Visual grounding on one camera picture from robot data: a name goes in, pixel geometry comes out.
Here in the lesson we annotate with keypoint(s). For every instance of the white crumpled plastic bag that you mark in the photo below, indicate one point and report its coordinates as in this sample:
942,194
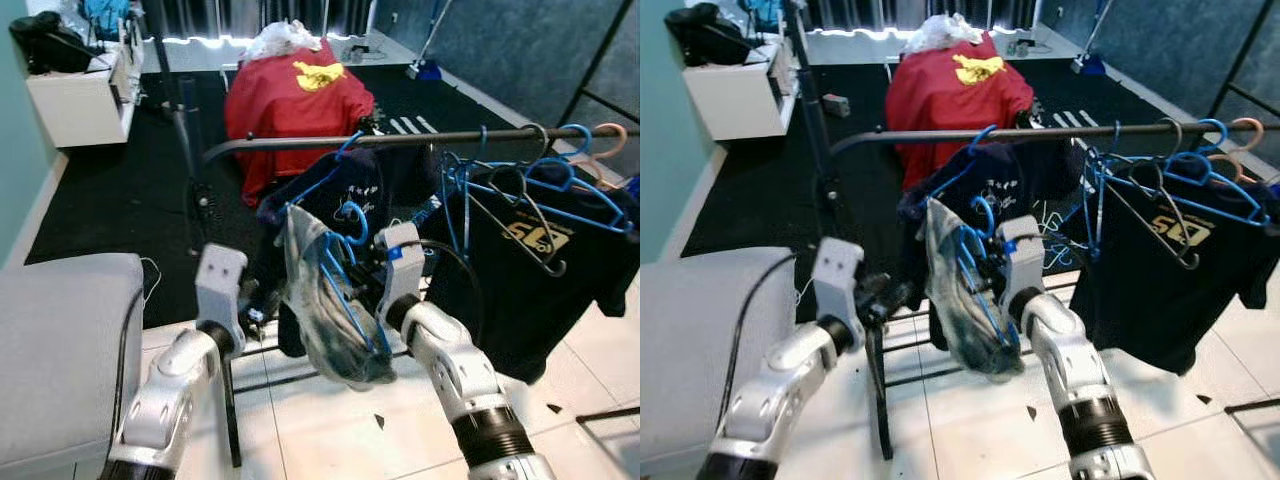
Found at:
945,32
282,40

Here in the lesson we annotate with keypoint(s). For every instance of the grey upholstered ottoman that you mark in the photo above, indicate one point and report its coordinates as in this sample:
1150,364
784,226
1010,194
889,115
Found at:
60,350
710,350

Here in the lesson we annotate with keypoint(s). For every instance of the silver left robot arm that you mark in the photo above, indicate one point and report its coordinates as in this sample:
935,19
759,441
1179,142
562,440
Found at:
780,400
165,400

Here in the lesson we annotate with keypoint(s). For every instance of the small grey box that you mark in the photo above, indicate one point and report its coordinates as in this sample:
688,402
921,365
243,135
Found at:
836,106

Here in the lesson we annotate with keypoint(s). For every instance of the blue mop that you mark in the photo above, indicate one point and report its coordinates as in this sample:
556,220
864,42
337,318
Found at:
1092,65
428,70

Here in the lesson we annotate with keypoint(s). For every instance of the black metal clothes rack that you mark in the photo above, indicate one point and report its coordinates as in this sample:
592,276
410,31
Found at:
290,141
900,136

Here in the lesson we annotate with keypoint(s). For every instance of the red cloth cover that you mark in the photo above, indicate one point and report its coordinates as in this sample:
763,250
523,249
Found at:
940,110
280,115

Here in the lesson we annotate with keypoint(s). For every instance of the black gold print t-shirt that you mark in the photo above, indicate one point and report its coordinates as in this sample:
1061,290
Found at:
520,320
1160,310

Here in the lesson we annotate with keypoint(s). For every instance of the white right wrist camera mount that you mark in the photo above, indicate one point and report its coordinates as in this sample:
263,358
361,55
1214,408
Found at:
402,280
1027,270

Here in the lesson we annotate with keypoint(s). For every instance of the white cabinet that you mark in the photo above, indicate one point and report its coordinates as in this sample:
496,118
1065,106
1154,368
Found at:
735,105
75,110

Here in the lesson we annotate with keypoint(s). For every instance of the peach plastic hanger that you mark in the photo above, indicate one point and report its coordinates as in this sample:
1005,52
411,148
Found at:
1258,130
620,135

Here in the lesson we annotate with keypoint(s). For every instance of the black floor mat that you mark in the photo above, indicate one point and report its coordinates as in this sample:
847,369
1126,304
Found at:
120,200
770,190

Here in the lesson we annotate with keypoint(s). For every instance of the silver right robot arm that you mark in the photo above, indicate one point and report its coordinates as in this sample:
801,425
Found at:
450,370
1070,370

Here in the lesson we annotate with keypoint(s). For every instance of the navy polo shirt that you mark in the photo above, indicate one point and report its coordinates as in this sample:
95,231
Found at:
1040,175
400,185

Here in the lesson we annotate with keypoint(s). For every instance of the grey green garment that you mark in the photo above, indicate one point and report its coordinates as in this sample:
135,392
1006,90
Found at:
960,320
320,330

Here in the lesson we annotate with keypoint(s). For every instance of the black backpack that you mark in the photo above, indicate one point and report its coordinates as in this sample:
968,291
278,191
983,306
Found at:
710,35
50,45

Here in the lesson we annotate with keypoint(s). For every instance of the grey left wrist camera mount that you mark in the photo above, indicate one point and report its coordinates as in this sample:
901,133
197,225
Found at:
220,285
838,280

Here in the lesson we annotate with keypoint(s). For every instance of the dark curtain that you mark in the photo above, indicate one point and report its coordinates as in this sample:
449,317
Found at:
260,15
920,10

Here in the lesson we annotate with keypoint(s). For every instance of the blue bag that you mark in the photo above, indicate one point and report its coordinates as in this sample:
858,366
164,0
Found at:
105,18
765,12

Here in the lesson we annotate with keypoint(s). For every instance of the yellow cloth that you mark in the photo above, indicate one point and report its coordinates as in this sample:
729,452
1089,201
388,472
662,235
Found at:
978,70
318,76

